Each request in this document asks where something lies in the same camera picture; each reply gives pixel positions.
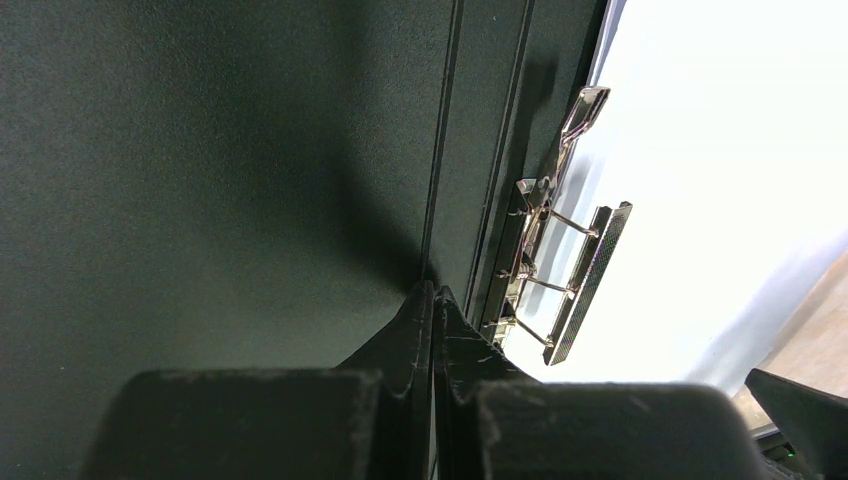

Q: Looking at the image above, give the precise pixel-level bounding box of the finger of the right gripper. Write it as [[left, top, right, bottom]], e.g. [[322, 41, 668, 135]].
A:
[[745, 369, 847, 479]]

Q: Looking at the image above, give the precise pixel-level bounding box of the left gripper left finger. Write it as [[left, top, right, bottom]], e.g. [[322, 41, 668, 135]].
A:
[[80, 281, 435, 479]]

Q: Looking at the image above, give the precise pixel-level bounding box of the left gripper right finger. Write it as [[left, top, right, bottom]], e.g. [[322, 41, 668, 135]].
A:
[[433, 287, 767, 479]]

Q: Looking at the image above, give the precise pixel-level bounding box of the metal folder clip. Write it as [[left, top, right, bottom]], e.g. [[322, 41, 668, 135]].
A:
[[480, 86, 633, 366]]

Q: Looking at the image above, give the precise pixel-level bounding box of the teal folder black inside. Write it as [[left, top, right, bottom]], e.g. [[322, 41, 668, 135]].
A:
[[1, 1, 607, 479]]

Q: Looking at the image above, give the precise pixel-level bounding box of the white paper sheet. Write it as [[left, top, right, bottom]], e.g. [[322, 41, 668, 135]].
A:
[[505, 1, 847, 395]]

